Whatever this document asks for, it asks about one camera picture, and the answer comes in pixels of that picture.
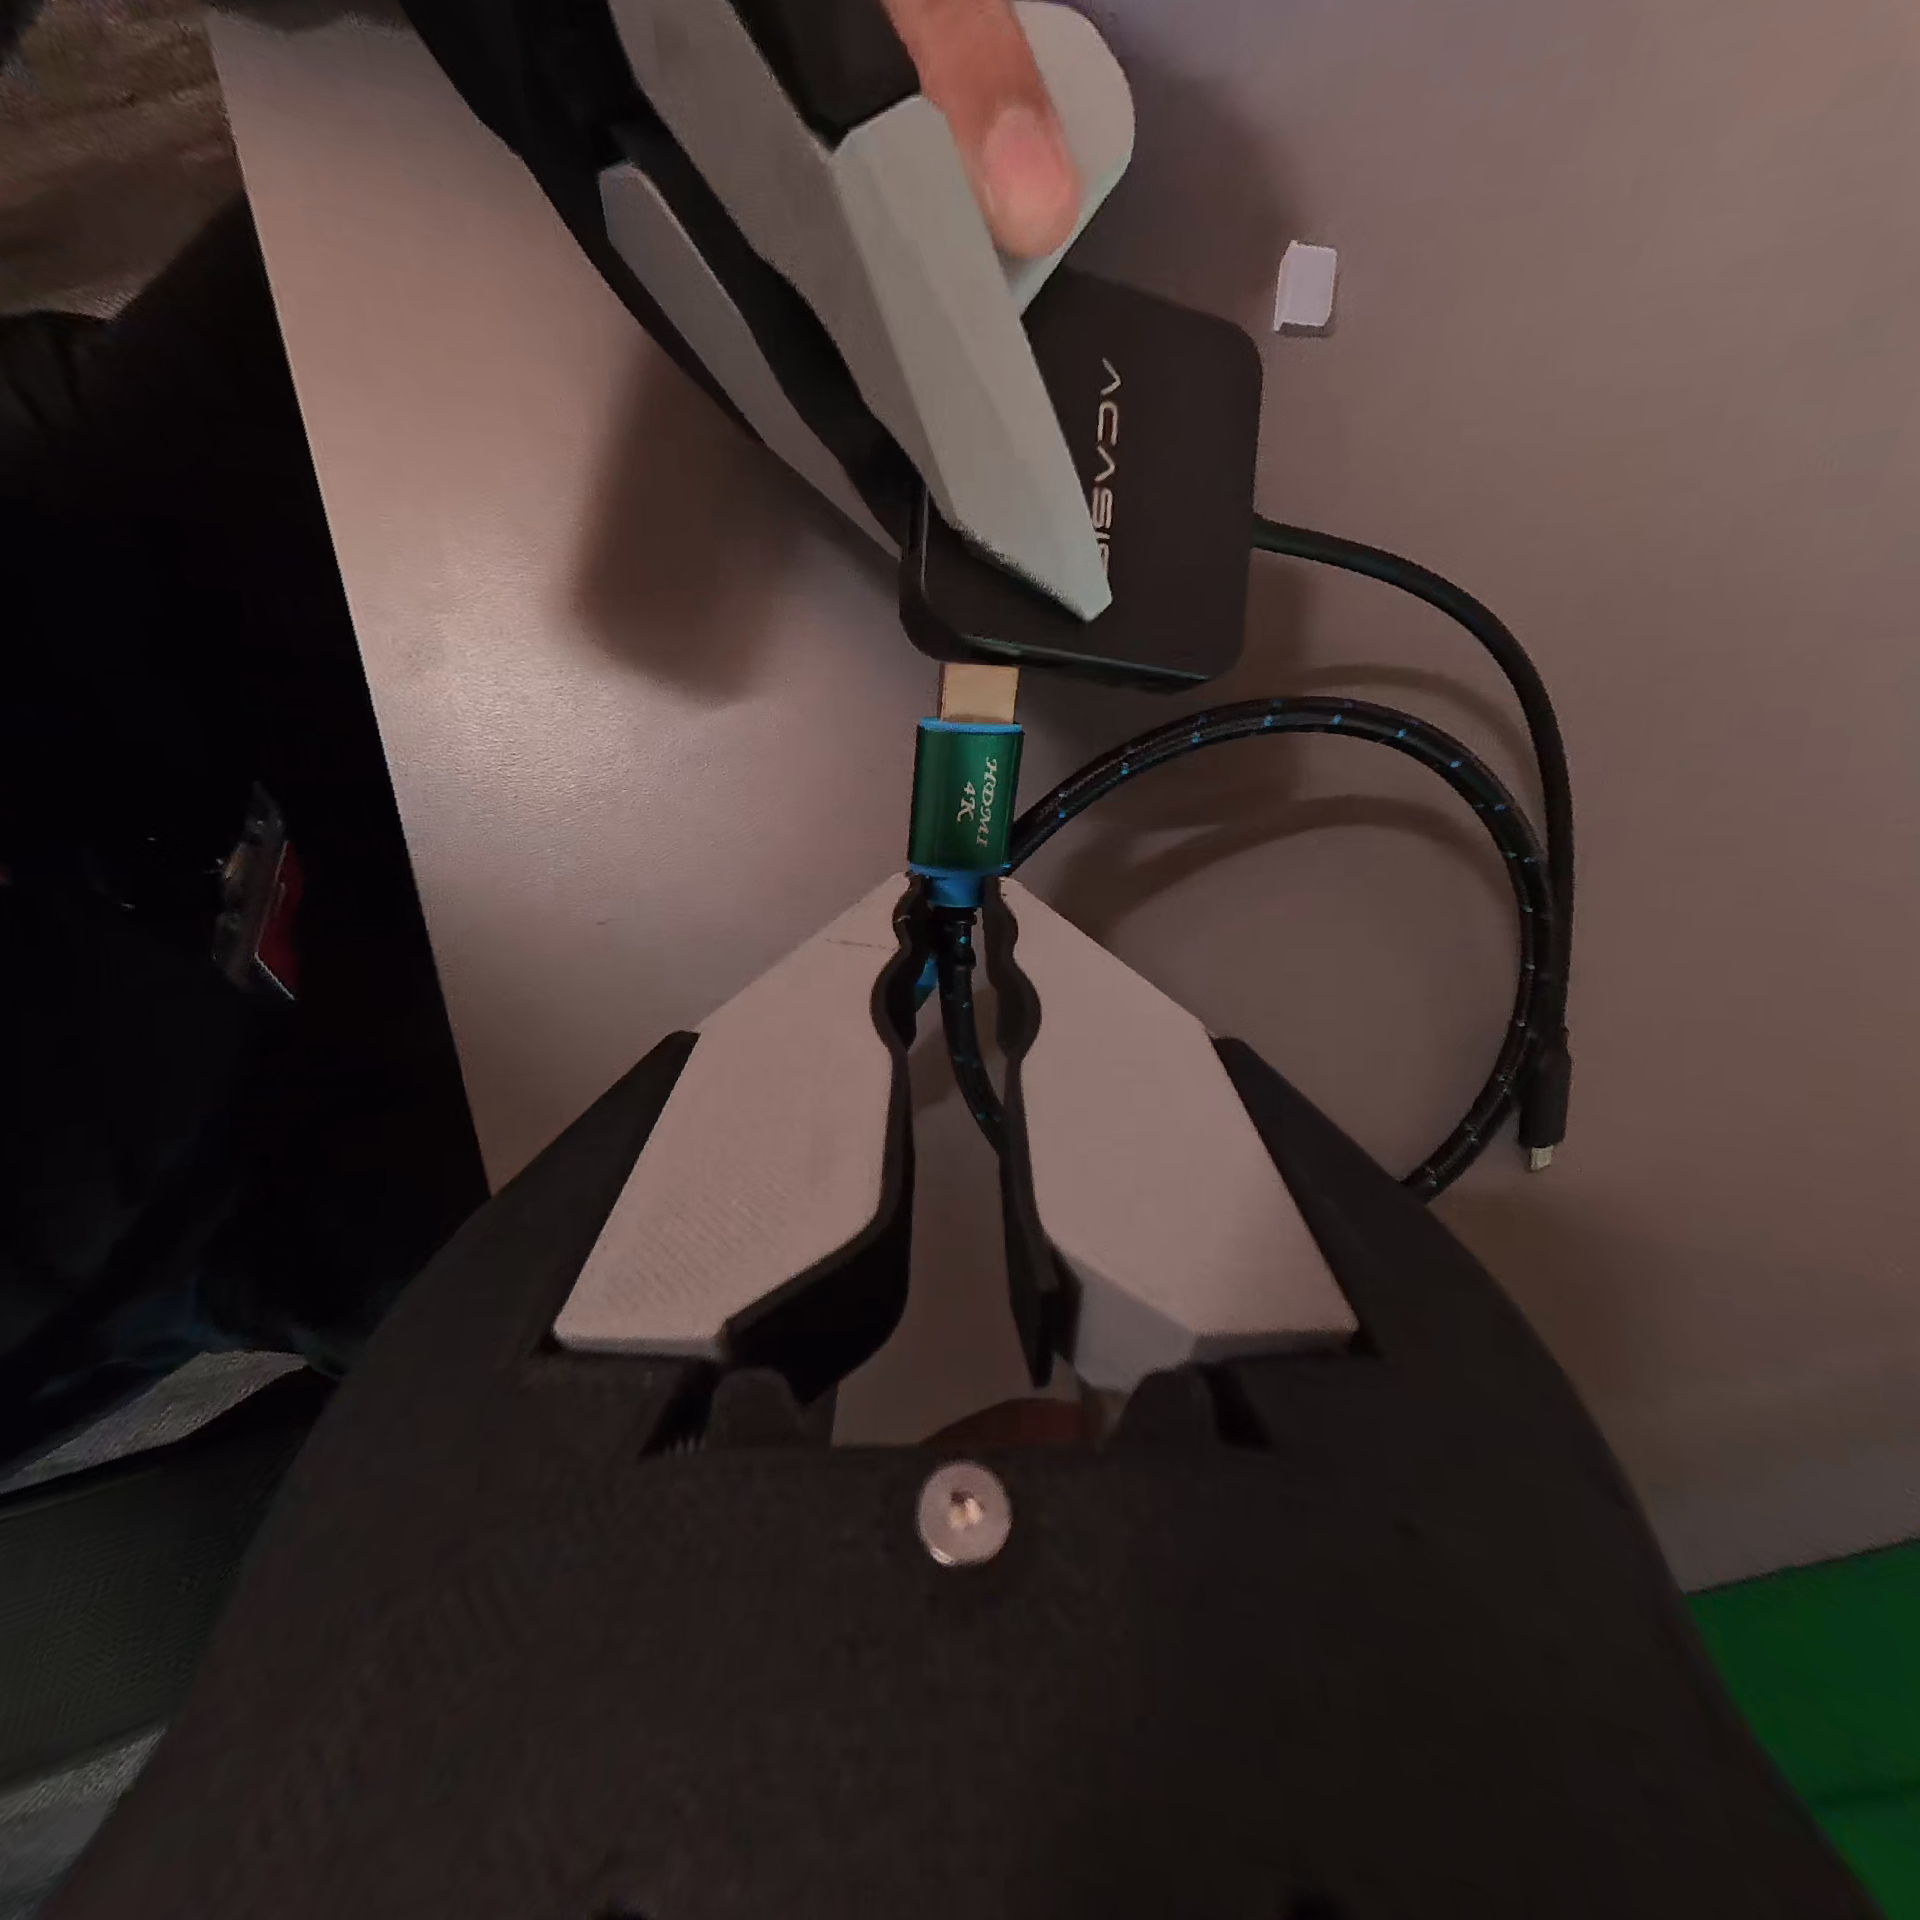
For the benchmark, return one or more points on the person's left hand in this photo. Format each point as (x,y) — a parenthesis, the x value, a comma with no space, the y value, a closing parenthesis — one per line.
(1005,134)

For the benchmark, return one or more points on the black usb hub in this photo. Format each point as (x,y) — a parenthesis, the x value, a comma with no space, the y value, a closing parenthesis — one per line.
(1157,496)

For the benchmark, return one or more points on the white plug cap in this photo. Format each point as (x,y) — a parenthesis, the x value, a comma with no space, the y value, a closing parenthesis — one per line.
(1302,285)

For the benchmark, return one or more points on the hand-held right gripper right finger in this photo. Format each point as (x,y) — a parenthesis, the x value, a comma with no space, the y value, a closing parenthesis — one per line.
(1187,1187)

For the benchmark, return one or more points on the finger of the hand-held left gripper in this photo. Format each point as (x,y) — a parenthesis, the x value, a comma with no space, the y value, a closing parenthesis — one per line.
(928,349)
(723,329)

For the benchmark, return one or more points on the green plastic bin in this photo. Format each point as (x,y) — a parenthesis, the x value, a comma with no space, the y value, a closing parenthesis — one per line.
(1815,1725)

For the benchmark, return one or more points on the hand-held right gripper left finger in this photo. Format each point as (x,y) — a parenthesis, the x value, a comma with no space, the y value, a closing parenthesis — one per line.
(740,1187)

